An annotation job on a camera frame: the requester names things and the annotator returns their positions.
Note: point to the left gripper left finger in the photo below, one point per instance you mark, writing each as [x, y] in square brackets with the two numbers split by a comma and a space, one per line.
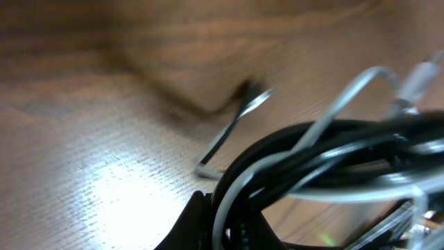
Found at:
[189, 231]

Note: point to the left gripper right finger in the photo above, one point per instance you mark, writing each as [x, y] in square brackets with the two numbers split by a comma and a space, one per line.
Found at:
[256, 234]

